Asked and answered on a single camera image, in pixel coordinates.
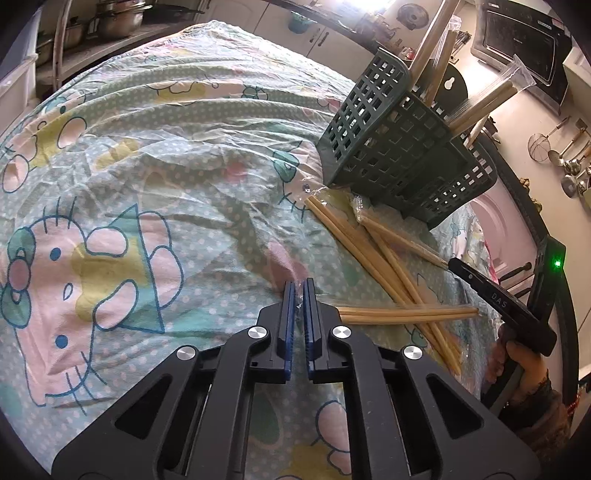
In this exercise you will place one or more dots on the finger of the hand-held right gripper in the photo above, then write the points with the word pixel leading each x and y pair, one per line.
pixel 471 279

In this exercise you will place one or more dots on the pile of ginger roots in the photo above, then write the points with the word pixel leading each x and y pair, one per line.
pixel 525 183

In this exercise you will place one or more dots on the person's right forearm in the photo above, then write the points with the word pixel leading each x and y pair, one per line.
pixel 540 415

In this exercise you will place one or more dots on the round grey wall fan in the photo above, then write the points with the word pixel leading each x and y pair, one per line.
pixel 414 16

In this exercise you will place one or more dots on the stainless steel pot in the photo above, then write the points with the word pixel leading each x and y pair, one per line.
pixel 120 21

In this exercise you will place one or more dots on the chopstick pair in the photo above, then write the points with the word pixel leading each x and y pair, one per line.
pixel 478 131
pixel 406 314
pixel 485 106
pixel 443 60
pixel 429 37

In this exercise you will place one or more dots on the black range hood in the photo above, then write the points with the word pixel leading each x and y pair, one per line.
pixel 517 41

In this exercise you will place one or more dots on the person's right hand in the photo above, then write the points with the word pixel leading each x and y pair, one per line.
pixel 528 369

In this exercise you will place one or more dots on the blue hanging bin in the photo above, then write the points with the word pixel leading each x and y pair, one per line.
pixel 299 23

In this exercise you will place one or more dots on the metal shelf rack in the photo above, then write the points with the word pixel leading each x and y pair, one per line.
pixel 58 55

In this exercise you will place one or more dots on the green plastic utensil basket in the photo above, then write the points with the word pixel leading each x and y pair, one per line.
pixel 392 138

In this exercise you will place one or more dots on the pile of wooden chopsticks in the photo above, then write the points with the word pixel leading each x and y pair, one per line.
pixel 351 244

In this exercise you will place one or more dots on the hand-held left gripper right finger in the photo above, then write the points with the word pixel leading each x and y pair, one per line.
pixel 310 323

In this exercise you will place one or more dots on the row of hanging kitchen utensils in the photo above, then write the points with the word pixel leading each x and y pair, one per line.
pixel 570 182

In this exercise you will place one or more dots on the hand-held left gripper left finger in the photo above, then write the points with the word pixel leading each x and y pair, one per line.
pixel 288 323

